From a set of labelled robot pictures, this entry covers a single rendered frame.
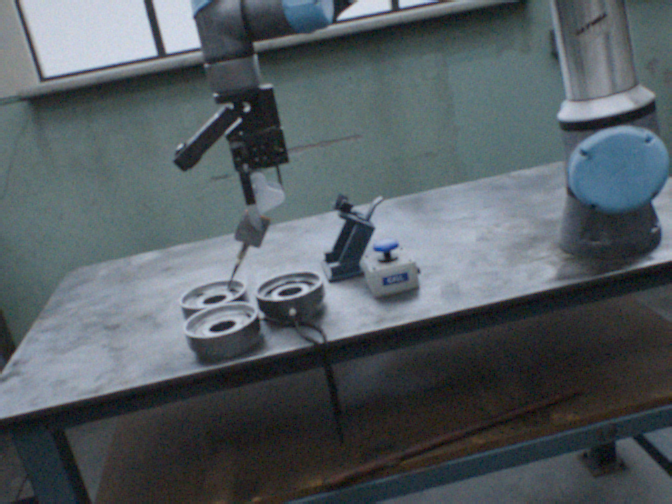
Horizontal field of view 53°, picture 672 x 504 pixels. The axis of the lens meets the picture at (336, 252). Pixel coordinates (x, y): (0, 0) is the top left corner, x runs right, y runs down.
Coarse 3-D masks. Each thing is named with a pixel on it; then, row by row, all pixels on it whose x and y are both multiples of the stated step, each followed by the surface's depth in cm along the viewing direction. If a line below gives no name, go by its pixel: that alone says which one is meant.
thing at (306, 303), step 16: (288, 272) 107; (304, 272) 107; (256, 288) 103; (288, 288) 105; (304, 288) 103; (320, 288) 101; (272, 304) 98; (288, 304) 98; (304, 304) 99; (320, 304) 102; (288, 320) 100
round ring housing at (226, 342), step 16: (224, 304) 100; (240, 304) 99; (192, 320) 97; (208, 320) 99; (224, 320) 97; (240, 320) 96; (256, 320) 94; (192, 336) 91; (208, 336) 90; (224, 336) 90; (240, 336) 91; (256, 336) 95; (208, 352) 91; (224, 352) 92; (240, 352) 93
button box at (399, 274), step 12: (396, 252) 106; (408, 252) 105; (372, 264) 103; (384, 264) 102; (396, 264) 101; (408, 264) 101; (372, 276) 101; (384, 276) 101; (396, 276) 101; (408, 276) 102; (372, 288) 102; (384, 288) 102; (396, 288) 102; (408, 288) 102
